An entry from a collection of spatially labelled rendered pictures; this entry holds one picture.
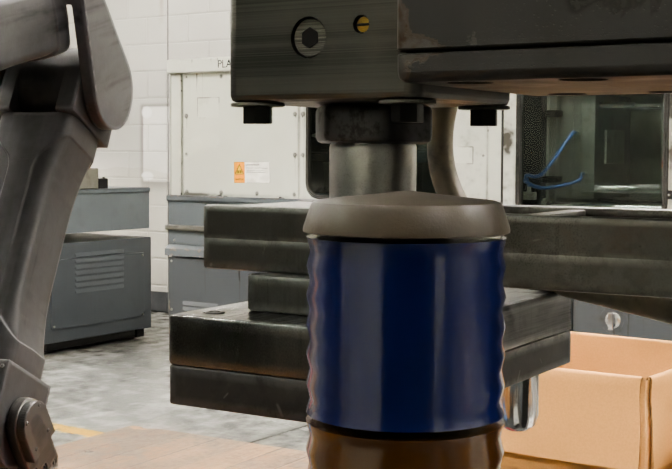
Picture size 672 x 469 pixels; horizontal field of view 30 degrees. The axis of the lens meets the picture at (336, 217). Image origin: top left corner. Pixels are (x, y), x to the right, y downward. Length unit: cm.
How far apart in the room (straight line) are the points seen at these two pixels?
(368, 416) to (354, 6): 28
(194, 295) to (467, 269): 634
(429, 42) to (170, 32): 891
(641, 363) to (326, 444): 315
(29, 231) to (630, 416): 205
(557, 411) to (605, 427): 12
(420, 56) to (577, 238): 8
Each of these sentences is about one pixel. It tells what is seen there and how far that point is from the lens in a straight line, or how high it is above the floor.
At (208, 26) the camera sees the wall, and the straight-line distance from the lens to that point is 911.
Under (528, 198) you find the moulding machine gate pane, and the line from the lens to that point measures 544.
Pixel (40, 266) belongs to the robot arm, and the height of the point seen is 112.
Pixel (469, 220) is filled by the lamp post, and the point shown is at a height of 119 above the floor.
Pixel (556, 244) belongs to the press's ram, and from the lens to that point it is 45.
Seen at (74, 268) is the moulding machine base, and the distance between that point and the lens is 760.
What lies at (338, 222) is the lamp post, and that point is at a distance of 22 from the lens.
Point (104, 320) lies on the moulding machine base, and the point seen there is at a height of 16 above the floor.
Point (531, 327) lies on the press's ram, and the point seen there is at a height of 113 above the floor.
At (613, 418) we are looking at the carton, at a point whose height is 63.
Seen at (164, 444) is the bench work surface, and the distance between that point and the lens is 133.
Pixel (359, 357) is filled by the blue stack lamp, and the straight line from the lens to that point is 22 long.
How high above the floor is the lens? 121
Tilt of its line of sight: 3 degrees down
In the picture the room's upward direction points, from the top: straight up
